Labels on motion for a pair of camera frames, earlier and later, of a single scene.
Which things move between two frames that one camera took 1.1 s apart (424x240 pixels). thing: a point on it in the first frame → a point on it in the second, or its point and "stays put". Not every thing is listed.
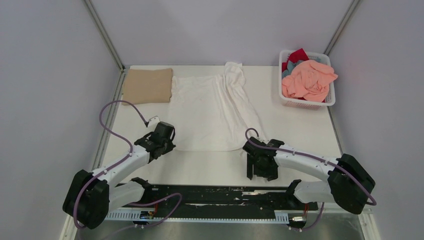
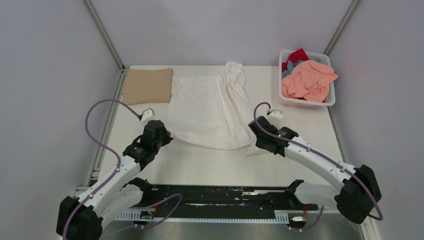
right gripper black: (271, 174) → (258, 143)
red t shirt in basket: (294, 57) stays put
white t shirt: (213, 113) stays put
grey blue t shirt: (290, 66) stays put
